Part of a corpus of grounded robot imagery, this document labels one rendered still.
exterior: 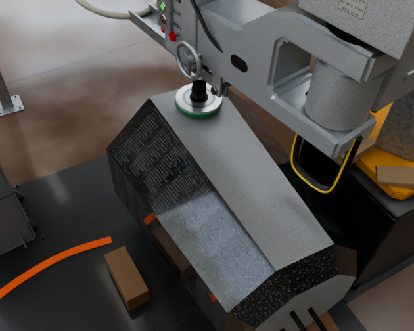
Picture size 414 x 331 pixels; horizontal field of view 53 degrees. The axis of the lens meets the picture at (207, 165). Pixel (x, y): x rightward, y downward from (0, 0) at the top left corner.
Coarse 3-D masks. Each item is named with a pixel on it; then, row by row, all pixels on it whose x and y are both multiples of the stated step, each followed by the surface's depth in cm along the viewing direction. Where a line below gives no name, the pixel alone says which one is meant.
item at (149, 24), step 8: (152, 8) 193; (136, 16) 186; (144, 16) 195; (152, 16) 195; (136, 24) 190; (144, 24) 184; (152, 24) 191; (152, 32) 181; (160, 32) 187; (160, 40) 179; (208, 72) 162; (208, 80) 164; (224, 88) 158; (224, 96) 160
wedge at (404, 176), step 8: (376, 168) 180; (384, 168) 179; (392, 168) 178; (400, 168) 178; (408, 168) 177; (384, 176) 176; (392, 176) 175; (400, 176) 175; (408, 176) 174; (384, 184) 175; (392, 184) 174; (400, 184) 173; (408, 184) 172
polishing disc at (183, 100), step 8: (184, 88) 192; (208, 88) 193; (176, 96) 188; (184, 96) 188; (208, 96) 189; (216, 96) 189; (184, 104) 184; (192, 104) 184; (200, 104) 184; (208, 104) 185; (216, 104) 185; (192, 112) 181; (200, 112) 181; (208, 112) 182
